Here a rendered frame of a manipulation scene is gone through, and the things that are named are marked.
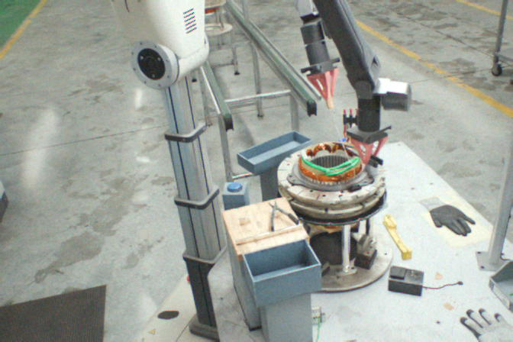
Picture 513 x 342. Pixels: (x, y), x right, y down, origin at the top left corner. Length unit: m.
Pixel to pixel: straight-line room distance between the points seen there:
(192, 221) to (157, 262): 1.22
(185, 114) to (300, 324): 0.73
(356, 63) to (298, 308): 0.62
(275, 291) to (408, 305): 0.46
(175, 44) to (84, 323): 1.71
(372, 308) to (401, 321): 0.09
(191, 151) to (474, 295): 0.96
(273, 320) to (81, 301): 1.74
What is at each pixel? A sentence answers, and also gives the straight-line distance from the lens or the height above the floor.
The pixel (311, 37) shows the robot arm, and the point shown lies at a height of 1.49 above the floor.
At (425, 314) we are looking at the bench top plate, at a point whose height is 0.78.
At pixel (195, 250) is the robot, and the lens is 1.87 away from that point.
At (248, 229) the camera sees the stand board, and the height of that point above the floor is 1.06.
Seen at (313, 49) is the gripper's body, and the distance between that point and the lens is 1.35.
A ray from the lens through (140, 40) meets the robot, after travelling 1.48.
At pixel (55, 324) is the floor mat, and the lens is 2.82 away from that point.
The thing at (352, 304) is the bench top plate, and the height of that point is 0.78.
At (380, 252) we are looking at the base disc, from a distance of 1.65.
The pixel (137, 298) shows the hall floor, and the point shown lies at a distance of 2.79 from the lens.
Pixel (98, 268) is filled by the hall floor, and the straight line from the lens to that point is 3.07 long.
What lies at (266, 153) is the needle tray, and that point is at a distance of 1.75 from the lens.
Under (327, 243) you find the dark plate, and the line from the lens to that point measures 1.70.
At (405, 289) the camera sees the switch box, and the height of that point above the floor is 0.80.
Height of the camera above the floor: 1.86
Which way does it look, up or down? 31 degrees down
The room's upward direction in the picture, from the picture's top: 6 degrees counter-clockwise
